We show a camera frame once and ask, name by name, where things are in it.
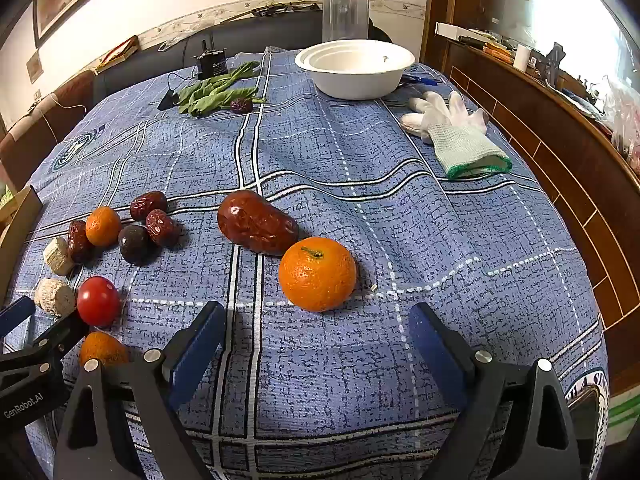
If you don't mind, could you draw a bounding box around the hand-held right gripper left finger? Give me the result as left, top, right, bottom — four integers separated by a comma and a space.
52, 301, 227, 480

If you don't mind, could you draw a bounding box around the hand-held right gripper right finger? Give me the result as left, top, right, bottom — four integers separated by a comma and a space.
407, 302, 586, 480

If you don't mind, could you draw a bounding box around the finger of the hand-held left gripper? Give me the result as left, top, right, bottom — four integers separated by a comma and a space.
0, 296, 37, 341
0, 309, 91, 386

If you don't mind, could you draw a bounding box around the small orange mandarin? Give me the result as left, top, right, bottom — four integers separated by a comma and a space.
85, 206, 122, 248
79, 331, 130, 367

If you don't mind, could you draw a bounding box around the wrinkled red date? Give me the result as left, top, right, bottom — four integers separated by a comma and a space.
129, 191, 169, 223
145, 209, 179, 248
67, 220, 93, 264

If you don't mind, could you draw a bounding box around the large orange mandarin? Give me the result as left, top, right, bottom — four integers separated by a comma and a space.
278, 236, 358, 312

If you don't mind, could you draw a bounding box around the large glossy red date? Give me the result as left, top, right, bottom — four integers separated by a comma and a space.
217, 190, 300, 256

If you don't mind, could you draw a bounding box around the red cherry tomato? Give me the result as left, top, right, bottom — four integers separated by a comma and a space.
76, 276, 121, 327

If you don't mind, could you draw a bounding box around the cardboard box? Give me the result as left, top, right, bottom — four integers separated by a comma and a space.
0, 185, 43, 301

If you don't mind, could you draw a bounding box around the dark purple plum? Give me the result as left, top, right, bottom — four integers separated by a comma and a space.
118, 224, 155, 265

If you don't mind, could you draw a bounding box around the blue plaid tablecloth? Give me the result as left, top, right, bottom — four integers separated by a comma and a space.
2, 50, 611, 480

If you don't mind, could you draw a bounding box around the brown leather chair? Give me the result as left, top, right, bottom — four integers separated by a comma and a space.
0, 71, 96, 191

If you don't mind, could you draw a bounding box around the white glove with green cuff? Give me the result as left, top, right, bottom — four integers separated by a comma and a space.
407, 91, 513, 181

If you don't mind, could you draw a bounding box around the rolled white glove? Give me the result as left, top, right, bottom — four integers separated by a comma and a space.
400, 112, 432, 137

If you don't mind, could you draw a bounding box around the wooden sideboard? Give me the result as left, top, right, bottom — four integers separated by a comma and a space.
420, 0, 640, 411

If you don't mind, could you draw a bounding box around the green vegetable leaf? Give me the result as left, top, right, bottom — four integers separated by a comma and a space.
190, 87, 266, 118

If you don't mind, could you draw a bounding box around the green leafy vegetable stalk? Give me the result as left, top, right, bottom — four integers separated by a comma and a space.
177, 61, 262, 113

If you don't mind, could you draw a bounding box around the red flat box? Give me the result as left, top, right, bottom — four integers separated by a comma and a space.
95, 35, 140, 72

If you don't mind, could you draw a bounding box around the white disposable bowl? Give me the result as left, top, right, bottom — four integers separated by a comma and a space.
294, 39, 416, 100

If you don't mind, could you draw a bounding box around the black motor device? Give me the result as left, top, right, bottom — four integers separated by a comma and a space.
195, 40, 228, 80

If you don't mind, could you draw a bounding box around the white oblong box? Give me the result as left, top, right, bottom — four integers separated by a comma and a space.
435, 22, 481, 41

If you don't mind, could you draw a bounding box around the dark grey sofa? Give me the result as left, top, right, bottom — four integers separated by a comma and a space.
95, 10, 326, 106

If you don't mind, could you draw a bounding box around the clear plastic container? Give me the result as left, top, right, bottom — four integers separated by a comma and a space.
321, 0, 370, 43

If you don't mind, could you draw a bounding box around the dark long tool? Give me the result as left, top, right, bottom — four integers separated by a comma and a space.
222, 2, 321, 23

